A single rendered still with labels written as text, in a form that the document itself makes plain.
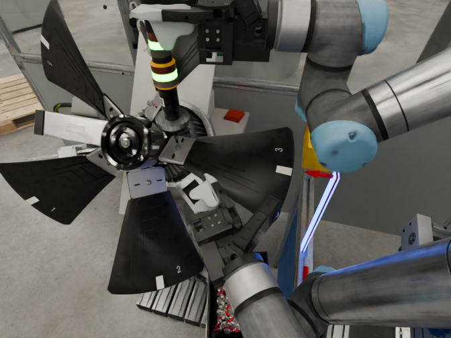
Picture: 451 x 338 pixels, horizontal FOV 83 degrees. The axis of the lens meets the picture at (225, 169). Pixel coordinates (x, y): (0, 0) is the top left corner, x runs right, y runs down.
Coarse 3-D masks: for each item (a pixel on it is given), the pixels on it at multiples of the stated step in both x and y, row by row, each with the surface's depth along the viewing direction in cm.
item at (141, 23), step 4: (132, 0) 78; (132, 4) 75; (136, 4) 76; (132, 8) 76; (140, 20) 64; (140, 24) 63; (144, 24) 65; (144, 28) 60; (144, 32) 59; (148, 44) 54; (148, 48) 54; (148, 52) 55
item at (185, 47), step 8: (184, 40) 57; (192, 40) 54; (176, 48) 60; (184, 48) 56; (192, 48) 54; (176, 56) 58; (184, 56) 54; (192, 56) 53; (176, 64) 56; (184, 64) 53; (192, 64) 52; (184, 72) 52
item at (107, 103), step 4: (104, 96) 57; (104, 100) 59; (108, 100) 57; (104, 104) 60; (108, 104) 59; (112, 104) 57; (108, 108) 60; (116, 108) 57; (108, 112) 62; (112, 112) 60; (116, 112) 58; (120, 112) 57; (108, 116) 64
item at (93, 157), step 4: (100, 148) 59; (92, 152) 59; (96, 152) 59; (100, 152) 60; (88, 156) 60; (92, 156) 60; (96, 156) 60; (92, 160) 61; (96, 160) 61; (100, 160) 61; (104, 160) 62; (96, 164) 62; (100, 164) 62; (104, 164) 63; (104, 168) 64; (108, 168) 64; (112, 168) 64; (108, 172) 65; (112, 172) 65; (116, 172) 66
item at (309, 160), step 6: (306, 132) 87; (306, 138) 83; (306, 144) 80; (306, 150) 78; (312, 150) 76; (306, 156) 78; (312, 156) 78; (306, 162) 80; (312, 162) 80; (318, 162) 79; (312, 168) 81; (318, 168) 81; (324, 168) 80
